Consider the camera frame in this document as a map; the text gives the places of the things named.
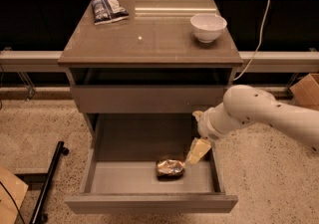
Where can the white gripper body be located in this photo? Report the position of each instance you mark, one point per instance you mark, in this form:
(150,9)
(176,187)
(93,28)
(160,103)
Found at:
(206,127)

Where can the crushed orange can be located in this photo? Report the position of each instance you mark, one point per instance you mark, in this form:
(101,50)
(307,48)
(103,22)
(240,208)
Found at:
(170,168)

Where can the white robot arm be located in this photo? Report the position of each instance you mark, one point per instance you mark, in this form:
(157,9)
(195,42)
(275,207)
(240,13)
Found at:
(243,106)

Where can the grey drawer cabinet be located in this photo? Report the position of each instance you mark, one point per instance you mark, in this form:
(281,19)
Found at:
(153,47)

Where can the open grey middle drawer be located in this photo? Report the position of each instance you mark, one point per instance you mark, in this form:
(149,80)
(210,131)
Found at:
(121,174)

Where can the closed grey top drawer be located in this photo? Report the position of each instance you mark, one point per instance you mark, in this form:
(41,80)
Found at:
(146,99)

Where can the white ceramic bowl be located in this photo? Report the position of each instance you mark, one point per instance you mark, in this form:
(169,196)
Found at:
(207,27)

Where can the brown cardboard box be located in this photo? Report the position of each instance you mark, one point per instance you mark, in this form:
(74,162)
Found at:
(306,92)

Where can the blue white snack bag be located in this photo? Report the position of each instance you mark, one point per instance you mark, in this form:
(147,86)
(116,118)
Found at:
(108,11)

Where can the black metal stand leg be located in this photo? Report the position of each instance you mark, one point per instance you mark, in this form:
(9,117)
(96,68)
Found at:
(43,181)

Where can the wooden board corner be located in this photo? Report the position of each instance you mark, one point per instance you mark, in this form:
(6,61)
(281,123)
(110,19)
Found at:
(12,193)

